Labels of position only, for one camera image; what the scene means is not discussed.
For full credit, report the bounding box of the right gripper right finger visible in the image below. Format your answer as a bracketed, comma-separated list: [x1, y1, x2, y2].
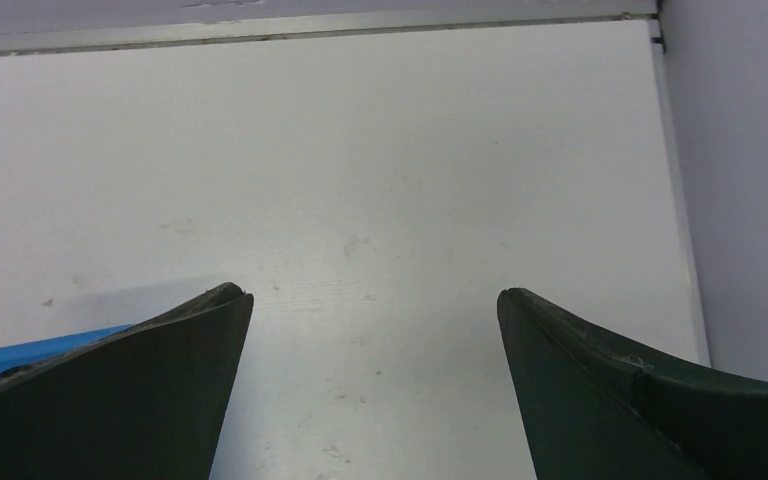
[497, 288, 768, 479]

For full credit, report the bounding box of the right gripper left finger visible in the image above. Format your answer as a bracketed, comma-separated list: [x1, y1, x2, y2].
[0, 283, 254, 479]

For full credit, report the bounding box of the blue plastic bin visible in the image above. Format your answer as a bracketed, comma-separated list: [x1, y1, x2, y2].
[0, 325, 130, 373]

